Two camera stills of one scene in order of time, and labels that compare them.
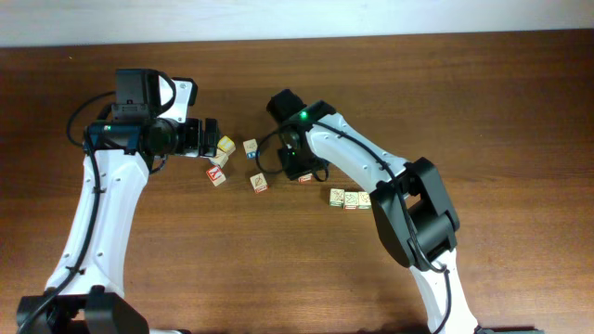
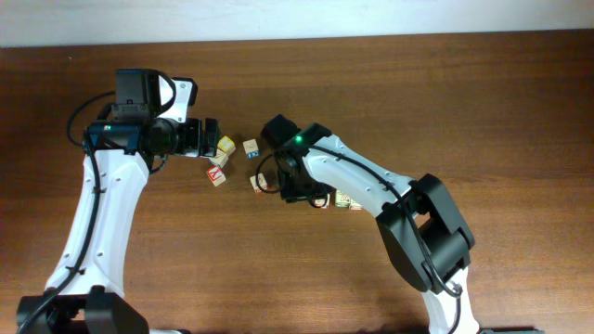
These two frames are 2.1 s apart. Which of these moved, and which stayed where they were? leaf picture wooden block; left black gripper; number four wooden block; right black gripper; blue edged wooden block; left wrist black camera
Moved: number four wooden block; right black gripper
Stayed: blue edged wooden block; left black gripper; left wrist black camera; leaf picture wooden block
